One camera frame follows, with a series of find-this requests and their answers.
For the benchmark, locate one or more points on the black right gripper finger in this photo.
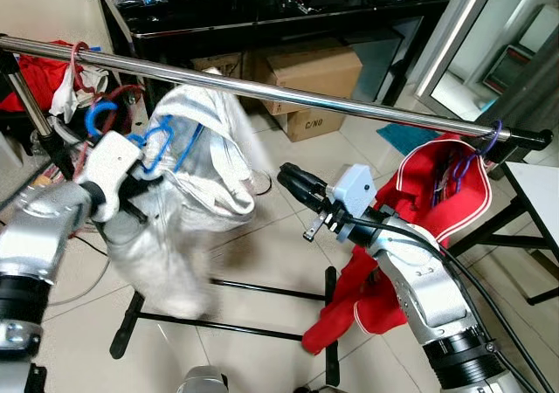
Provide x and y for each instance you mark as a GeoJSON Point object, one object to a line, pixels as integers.
{"type": "Point", "coordinates": [307, 198]}
{"type": "Point", "coordinates": [301, 177]}

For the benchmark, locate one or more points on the cream denim jacket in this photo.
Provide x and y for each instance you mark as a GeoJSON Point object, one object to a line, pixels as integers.
{"type": "Point", "coordinates": [166, 244]}

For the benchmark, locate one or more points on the blue plastic clothes hanger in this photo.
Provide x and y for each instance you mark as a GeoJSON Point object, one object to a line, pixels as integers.
{"type": "Point", "coordinates": [90, 118]}

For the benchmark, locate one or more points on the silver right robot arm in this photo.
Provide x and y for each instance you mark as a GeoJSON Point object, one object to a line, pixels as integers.
{"type": "Point", "coordinates": [428, 297]}

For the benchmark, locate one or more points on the red clothes hanger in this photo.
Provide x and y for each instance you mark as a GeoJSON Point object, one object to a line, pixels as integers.
{"type": "Point", "coordinates": [77, 70]}

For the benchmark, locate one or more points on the dark blue clothes hanger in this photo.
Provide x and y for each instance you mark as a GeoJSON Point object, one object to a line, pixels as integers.
{"type": "Point", "coordinates": [493, 140]}

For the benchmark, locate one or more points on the small cardboard box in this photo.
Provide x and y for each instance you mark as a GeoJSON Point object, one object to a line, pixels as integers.
{"type": "Point", "coordinates": [310, 124]}

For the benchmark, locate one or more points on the white table with black legs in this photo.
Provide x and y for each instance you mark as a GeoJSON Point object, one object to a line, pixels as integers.
{"type": "Point", "coordinates": [537, 201]}

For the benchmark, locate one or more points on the red jacket with white trim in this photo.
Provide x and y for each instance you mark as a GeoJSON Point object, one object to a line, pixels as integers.
{"type": "Point", "coordinates": [445, 201]}

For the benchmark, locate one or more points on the black desk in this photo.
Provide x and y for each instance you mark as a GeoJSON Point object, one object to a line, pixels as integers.
{"type": "Point", "coordinates": [262, 17]}

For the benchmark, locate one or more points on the grey robot leg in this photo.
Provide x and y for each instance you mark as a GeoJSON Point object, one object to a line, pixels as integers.
{"type": "Point", "coordinates": [201, 381]}

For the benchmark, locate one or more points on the sliding glass door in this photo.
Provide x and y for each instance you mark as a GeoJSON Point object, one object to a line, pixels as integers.
{"type": "Point", "coordinates": [498, 35]}

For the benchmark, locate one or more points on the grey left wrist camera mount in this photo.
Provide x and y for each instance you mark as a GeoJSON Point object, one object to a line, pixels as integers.
{"type": "Point", "coordinates": [109, 166]}

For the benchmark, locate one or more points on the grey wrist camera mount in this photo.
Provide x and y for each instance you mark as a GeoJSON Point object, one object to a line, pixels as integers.
{"type": "Point", "coordinates": [109, 166]}
{"type": "Point", "coordinates": [354, 188]}

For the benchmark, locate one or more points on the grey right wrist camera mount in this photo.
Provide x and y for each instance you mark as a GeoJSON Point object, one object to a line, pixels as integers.
{"type": "Point", "coordinates": [354, 188]}

